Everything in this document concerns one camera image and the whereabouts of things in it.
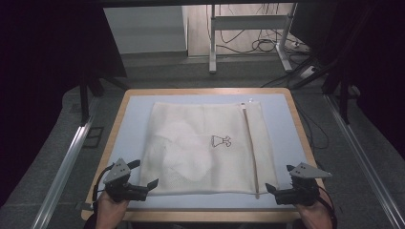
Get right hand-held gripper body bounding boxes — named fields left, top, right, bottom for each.
left=274, top=162, right=332, bottom=206

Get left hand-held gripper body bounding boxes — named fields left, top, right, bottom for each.
left=103, top=157, right=149, bottom=203

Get white mesh laundry bag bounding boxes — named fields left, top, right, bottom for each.
left=139, top=100, right=279, bottom=197

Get person's right hand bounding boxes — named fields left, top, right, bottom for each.
left=294, top=198, right=333, bottom=229

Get person's left hand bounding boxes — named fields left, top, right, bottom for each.
left=95, top=192, right=130, bottom=229

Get light blue table mat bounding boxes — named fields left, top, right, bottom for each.
left=90, top=93, right=323, bottom=211

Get black floor plate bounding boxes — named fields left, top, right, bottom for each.
left=82, top=126, right=105, bottom=149

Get white garment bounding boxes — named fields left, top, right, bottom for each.
left=152, top=122, right=215, bottom=182

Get dark rounded object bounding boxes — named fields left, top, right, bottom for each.
left=83, top=213, right=98, bottom=229

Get black metal stand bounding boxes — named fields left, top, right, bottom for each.
left=288, top=55, right=362, bottom=126
left=78, top=71, right=130, bottom=126

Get white power strip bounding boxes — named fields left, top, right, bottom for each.
left=299, top=65, right=318, bottom=79

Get wooden-framed work board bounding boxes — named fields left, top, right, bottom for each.
left=80, top=87, right=335, bottom=223

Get dark curtain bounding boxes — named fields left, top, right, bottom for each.
left=318, top=0, right=405, bottom=160
left=0, top=0, right=128, bottom=208

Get white cabinet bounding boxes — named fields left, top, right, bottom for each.
left=103, top=5, right=189, bottom=55

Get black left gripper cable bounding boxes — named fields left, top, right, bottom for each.
left=92, top=163, right=115, bottom=204

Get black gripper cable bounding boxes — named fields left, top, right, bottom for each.
left=316, top=186, right=338, bottom=229
left=92, top=163, right=115, bottom=204

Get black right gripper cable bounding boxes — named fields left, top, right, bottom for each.
left=316, top=186, right=338, bottom=229

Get thin black floor cable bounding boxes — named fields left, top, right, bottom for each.
left=294, top=99, right=330, bottom=151

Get aluminium floor rail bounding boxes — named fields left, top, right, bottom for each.
left=323, top=94, right=405, bottom=229
left=30, top=94, right=100, bottom=229

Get black tangled floor cables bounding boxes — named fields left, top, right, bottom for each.
left=216, top=3, right=309, bottom=55

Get white desk frame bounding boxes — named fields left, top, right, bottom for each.
left=208, top=3, right=299, bottom=74

